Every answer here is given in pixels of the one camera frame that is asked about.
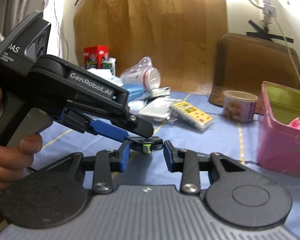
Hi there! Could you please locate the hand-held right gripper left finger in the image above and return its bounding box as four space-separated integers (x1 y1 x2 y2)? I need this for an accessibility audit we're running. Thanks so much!
44 140 132 194

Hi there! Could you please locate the black tape cross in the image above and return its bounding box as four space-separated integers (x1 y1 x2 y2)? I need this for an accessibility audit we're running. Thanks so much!
246 20 295 43

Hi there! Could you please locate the plastic bag with white cup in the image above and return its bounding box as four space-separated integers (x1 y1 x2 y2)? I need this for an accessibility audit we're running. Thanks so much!
120 56 162 90

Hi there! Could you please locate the tissue pack in plastic wrap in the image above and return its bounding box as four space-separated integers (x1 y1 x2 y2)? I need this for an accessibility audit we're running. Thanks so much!
89 69 125 88

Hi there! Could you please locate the person's left hand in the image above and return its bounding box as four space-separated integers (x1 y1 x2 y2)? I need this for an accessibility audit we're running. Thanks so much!
0 89 43 190

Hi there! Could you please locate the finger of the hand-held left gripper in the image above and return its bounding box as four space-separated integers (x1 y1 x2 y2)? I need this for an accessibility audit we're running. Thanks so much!
126 115 154 138
87 119 130 143

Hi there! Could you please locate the blue checked tablecloth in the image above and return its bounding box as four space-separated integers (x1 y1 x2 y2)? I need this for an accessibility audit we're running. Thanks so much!
22 90 300 238

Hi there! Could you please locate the brown chair cushion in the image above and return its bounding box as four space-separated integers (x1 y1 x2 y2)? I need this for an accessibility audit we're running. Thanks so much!
209 33 300 107

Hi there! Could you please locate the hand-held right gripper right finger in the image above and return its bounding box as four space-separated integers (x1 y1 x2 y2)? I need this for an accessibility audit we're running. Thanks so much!
163 140 250 194

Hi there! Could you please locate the white power strip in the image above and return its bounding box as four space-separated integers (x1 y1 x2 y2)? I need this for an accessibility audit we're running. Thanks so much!
259 0 278 21

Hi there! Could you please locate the white cable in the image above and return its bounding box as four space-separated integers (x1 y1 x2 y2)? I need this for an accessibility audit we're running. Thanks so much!
272 17 300 88

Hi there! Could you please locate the yellow label clear pack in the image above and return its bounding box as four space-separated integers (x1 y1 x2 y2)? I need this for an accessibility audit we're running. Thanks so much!
169 100 214 131

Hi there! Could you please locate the snack cup with lid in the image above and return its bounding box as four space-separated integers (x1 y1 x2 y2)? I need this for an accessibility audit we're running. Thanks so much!
223 90 259 124

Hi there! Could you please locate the pink tin box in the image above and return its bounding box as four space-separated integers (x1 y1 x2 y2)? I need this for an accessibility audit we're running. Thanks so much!
257 81 300 180

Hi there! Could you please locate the red cereal box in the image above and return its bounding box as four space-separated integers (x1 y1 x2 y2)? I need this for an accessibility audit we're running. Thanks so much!
83 45 110 70

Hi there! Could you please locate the wood grain sheet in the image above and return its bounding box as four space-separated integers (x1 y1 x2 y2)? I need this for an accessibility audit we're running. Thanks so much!
73 0 228 93

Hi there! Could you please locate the grey curtain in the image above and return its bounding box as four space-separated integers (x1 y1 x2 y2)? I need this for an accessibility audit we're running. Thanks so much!
0 0 48 46

